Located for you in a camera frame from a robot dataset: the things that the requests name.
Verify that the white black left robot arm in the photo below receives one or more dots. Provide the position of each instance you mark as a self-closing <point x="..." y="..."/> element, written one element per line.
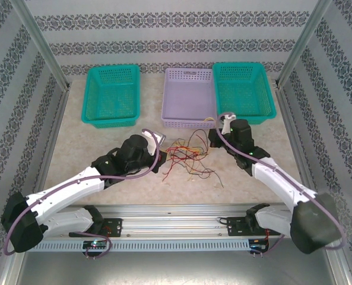
<point x="69" y="185"/>

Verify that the lavender plastic basket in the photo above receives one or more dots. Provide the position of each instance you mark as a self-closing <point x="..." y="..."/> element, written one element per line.
<point x="189" y="98"/>

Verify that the small circuit board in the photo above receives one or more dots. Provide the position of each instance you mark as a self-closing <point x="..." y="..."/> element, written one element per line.
<point x="258" y="244"/>
<point x="95" y="244"/>

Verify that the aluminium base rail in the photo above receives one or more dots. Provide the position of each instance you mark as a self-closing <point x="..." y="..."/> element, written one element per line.
<point x="169" y="222"/>

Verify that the teal plastic basket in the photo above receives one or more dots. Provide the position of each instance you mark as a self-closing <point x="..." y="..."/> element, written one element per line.
<point x="244" y="89"/>
<point x="110" y="95"/>

